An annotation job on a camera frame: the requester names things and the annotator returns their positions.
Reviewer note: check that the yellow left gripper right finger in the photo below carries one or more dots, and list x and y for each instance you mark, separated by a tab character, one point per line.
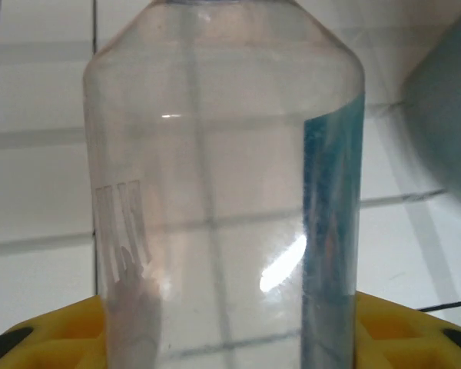
407	338

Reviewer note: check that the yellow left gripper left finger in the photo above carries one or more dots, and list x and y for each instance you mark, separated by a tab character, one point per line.
54	338

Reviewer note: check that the clear bottle blue label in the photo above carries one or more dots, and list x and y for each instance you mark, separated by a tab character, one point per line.
215	192

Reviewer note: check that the grey waste bin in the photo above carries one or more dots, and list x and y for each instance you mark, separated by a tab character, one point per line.
445	115

